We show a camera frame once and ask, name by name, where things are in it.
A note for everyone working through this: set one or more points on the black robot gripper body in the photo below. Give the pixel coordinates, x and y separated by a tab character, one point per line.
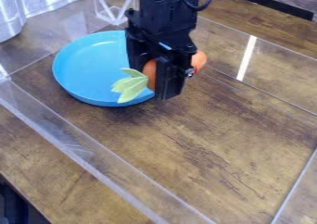
165	21

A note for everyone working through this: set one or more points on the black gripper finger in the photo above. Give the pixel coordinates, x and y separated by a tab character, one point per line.
142	53
173	70

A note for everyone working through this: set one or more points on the orange toy carrot green leaves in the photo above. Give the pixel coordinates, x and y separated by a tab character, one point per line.
138	80

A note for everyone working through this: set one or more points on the blue round plastic tray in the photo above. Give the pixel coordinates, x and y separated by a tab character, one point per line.
88	66

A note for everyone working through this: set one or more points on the grey white patterned curtain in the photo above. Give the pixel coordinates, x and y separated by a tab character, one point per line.
17	11

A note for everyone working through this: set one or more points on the clear acrylic corner bracket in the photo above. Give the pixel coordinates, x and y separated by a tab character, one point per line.
112	10

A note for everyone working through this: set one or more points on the clear acrylic enclosure wall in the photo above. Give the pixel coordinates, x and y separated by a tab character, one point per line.
225	155

